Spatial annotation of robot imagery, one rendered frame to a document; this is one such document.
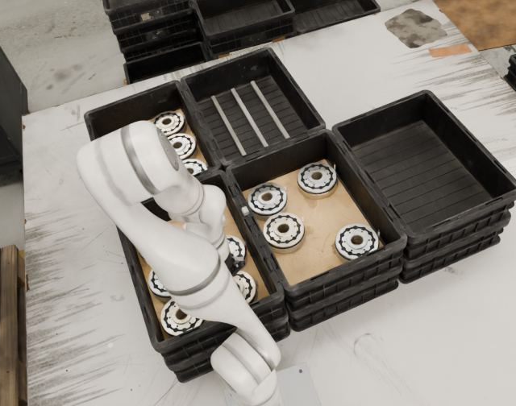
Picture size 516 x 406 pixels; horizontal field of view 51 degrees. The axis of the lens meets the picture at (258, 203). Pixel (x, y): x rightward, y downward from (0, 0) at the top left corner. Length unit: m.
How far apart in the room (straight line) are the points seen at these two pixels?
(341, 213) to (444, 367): 0.44
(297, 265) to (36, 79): 2.56
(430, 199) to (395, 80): 0.62
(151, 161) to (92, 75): 2.80
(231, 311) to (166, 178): 0.26
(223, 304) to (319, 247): 0.58
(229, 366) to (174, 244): 0.26
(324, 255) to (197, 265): 0.62
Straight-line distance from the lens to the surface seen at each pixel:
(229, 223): 1.40
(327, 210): 1.40
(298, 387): 1.23
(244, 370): 0.91
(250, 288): 1.26
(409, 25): 2.16
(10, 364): 2.27
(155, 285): 1.32
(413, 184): 1.46
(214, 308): 0.79
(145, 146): 0.64
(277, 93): 1.71
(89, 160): 0.66
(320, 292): 1.25
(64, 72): 3.53
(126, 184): 0.65
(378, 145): 1.54
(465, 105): 1.87
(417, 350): 1.37
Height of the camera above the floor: 1.96
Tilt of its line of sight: 53 degrees down
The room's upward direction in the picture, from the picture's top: 12 degrees counter-clockwise
